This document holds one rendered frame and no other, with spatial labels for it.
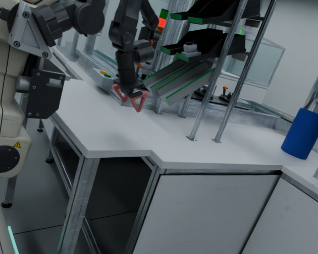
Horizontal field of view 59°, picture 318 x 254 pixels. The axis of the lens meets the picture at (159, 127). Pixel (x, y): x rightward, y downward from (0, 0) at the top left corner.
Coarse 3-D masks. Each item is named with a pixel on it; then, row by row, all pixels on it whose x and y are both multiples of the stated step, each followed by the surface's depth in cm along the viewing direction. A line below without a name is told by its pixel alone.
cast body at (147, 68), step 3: (144, 63) 163; (147, 63) 162; (144, 66) 162; (147, 66) 162; (150, 66) 163; (141, 69) 163; (144, 69) 162; (147, 69) 163; (150, 69) 164; (141, 72) 162; (144, 72) 163; (147, 72) 164; (150, 72) 165; (150, 75) 165
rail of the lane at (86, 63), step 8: (80, 56) 212; (88, 56) 205; (80, 64) 211; (88, 64) 194; (96, 64) 185; (88, 72) 193; (104, 88) 167; (120, 88) 151; (112, 96) 157; (120, 104) 148; (128, 104) 149
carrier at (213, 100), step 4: (196, 92) 191; (200, 92) 191; (204, 92) 193; (196, 96) 184; (200, 96) 189; (212, 96) 192; (200, 100) 180; (212, 100) 189; (216, 100) 195; (220, 104) 190; (224, 104) 192
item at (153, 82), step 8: (176, 64) 146; (184, 64) 148; (192, 64) 136; (160, 72) 145; (168, 72) 147; (176, 72) 134; (184, 72) 136; (144, 80) 144; (152, 80) 145; (160, 80) 145; (168, 80) 135; (152, 88) 133
